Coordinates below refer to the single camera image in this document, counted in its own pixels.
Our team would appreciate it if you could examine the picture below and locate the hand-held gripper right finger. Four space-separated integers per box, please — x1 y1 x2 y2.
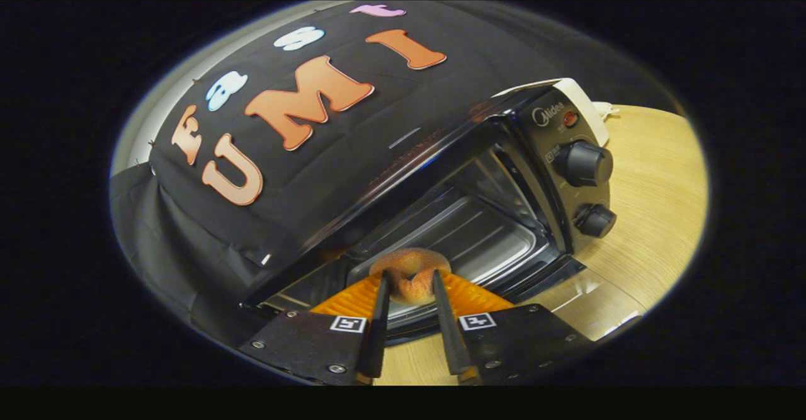
431 269 596 386

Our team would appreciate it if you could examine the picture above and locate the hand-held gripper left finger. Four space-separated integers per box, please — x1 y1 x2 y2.
238 272 391 386

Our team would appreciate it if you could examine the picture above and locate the glazed brown doughnut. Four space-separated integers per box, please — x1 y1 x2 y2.
370 248 452 306

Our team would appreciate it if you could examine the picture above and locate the black toaster oven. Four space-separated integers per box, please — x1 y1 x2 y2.
239 86 618 345

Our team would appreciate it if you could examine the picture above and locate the white toaster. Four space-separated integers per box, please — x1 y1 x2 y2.
491 77 610 147

